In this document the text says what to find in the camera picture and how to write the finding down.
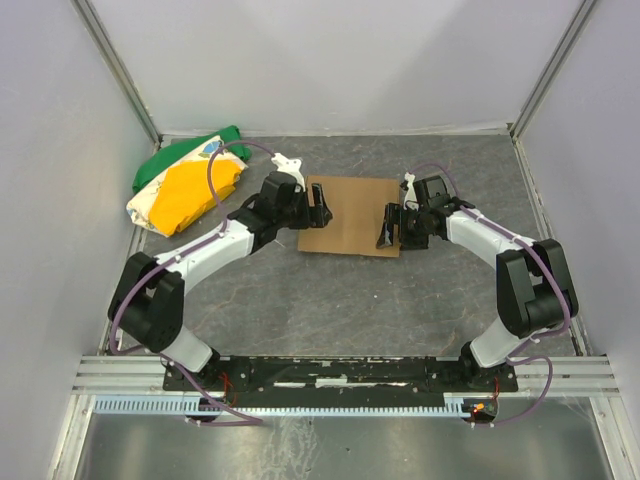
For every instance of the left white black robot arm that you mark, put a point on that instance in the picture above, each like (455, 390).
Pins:
(148, 303)

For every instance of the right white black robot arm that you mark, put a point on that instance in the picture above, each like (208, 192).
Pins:
(535, 295)

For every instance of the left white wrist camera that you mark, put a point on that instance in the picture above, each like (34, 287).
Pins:
(290, 166)

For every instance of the aluminium front rail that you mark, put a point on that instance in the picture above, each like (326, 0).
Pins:
(143, 375)

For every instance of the brown cardboard box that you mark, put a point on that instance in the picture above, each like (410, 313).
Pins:
(357, 205)

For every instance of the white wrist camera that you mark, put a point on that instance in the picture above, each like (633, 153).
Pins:
(410, 201)
(290, 166)

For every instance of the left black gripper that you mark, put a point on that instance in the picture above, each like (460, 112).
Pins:
(310, 206)

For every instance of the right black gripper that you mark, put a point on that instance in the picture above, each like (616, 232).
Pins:
(401, 226)

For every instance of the aluminium frame post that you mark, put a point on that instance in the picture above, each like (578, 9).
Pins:
(553, 66)
(98, 32)

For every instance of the yellow white patterned cloth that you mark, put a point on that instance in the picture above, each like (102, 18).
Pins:
(184, 180)

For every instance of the right aluminium frame post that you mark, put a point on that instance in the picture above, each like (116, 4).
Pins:
(553, 66)

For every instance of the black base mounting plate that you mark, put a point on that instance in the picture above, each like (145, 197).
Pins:
(350, 382)

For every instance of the left aluminium frame post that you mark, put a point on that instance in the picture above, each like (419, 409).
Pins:
(98, 32)

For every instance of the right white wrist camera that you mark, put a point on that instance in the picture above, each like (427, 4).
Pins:
(410, 201)

